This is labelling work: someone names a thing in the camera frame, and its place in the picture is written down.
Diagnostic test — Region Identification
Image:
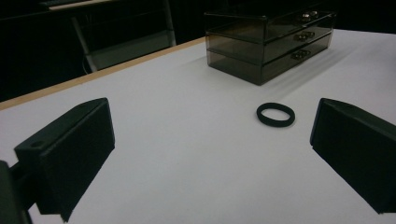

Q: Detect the smoky clear drawer organizer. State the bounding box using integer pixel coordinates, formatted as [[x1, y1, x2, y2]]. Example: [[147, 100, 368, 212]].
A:
[[204, 7, 337, 87]]

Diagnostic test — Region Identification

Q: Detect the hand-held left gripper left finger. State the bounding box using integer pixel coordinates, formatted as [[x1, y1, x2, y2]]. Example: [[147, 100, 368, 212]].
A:
[[13, 97, 116, 223]]

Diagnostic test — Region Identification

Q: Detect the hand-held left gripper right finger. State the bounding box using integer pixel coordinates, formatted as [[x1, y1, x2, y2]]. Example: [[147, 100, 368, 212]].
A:
[[310, 97, 396, 215]]

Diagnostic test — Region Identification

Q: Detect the black hair tie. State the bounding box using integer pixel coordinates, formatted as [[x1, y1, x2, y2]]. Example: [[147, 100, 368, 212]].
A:
[[256, 102, 296, 128]]

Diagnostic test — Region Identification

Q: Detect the white metal desk frame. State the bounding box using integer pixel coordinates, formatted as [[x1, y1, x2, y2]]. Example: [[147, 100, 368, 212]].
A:
[[70, 0, 177, 73]]

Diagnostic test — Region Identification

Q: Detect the wooden table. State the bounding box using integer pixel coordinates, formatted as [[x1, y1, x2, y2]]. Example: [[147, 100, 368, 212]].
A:
[[0, 36, 207, 112]]

